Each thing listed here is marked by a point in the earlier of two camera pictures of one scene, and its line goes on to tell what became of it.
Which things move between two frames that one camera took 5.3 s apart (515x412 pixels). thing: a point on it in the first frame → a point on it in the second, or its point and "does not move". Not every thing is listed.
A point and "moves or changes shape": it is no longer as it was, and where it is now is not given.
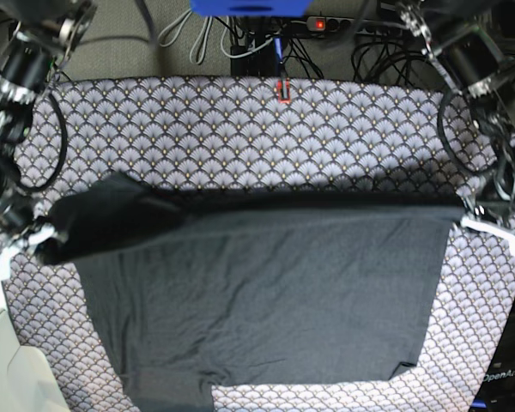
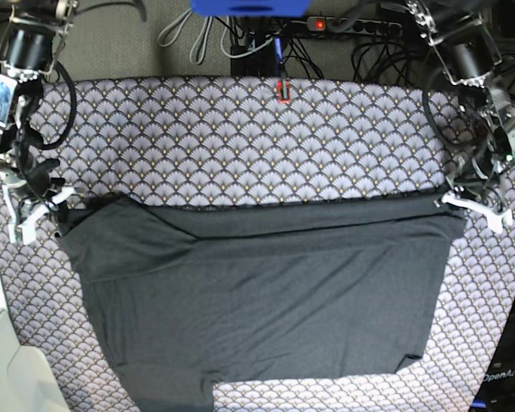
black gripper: (498, 210) → (483, 177)
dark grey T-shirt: (196, 289) moves or changes shape
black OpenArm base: (507, 386) does not move
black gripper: (15, 211) → (35, 179)
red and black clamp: (280, 87) does not move
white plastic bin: (16, 378) does not move
